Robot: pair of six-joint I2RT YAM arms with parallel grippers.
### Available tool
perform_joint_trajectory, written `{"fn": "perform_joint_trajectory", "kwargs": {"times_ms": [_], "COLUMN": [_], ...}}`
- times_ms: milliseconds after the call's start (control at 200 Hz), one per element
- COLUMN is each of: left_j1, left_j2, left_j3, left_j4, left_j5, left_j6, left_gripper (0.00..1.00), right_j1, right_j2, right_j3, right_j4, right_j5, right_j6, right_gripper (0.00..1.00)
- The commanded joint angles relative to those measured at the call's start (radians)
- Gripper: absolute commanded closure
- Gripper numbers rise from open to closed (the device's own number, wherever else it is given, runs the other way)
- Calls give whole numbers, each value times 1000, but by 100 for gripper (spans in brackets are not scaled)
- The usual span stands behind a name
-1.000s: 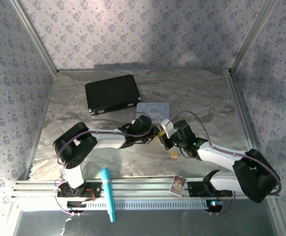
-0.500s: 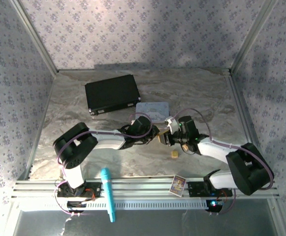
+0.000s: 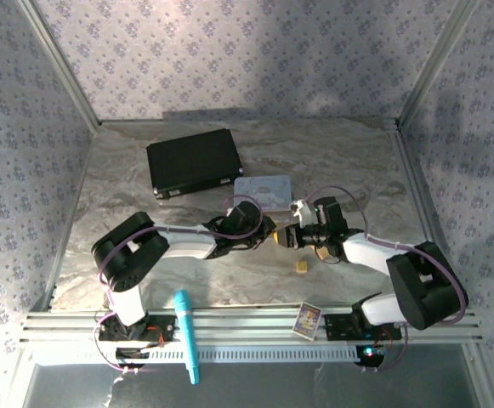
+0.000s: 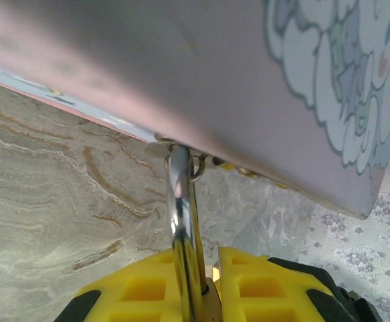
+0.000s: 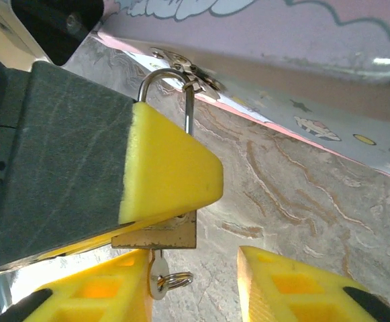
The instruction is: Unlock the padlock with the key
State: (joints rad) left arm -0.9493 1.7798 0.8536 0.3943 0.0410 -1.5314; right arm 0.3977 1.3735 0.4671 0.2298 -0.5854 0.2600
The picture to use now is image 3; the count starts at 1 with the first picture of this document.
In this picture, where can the tan wooden block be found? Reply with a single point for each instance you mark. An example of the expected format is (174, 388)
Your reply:
(323, 253)

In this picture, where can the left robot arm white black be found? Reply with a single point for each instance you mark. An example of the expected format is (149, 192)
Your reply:
(144, 255)

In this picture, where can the pale blue cartoon card tin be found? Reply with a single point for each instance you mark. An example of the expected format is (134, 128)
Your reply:
(265, 193)

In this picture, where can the small yellow wooden block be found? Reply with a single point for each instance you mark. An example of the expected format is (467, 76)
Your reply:
(301, 266)

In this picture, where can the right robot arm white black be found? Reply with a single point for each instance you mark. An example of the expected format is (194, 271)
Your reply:
(404, 276)

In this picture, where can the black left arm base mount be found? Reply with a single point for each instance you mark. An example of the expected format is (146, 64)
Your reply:
(161, 329)

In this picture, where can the aluminium corner frame post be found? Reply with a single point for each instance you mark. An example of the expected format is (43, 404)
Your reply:
(59, 59)
(438, 59)

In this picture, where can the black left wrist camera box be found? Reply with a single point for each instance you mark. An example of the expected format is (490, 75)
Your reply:
(244, 217)

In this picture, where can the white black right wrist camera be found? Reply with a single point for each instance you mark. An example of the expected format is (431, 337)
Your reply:
(314, 212)

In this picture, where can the aluminium front frame rails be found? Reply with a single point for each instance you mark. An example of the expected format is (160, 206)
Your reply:
(251, 323)

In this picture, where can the aluminium side frame rail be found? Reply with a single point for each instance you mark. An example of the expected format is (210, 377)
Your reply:
(412, 183)

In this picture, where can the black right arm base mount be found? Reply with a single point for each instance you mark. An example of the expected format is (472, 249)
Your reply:
(340, 327)

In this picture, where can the teal marker pen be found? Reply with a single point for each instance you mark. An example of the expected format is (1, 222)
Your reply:
(187, 336)

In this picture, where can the black ribbed carrying case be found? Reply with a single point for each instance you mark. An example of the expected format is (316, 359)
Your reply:
(193, 163)

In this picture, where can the small picture card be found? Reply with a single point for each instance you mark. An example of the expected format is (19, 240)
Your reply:
(307, 321)

